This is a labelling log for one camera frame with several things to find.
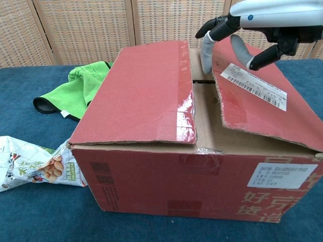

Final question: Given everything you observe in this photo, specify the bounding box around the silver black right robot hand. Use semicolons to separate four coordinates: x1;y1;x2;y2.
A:
195;0;323;75

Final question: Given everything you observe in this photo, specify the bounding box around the red cardboard shipping box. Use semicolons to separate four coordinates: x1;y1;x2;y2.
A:
68;37;323;224

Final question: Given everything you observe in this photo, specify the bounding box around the woven bamboo folding screen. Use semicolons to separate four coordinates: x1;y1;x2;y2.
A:
0;0;323;68

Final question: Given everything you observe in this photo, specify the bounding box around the green microfiber cloth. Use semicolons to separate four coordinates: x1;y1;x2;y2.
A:
33;62;114;122

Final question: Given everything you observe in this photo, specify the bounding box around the white printed snack bag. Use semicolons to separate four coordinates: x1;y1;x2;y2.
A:
0;135;87;193

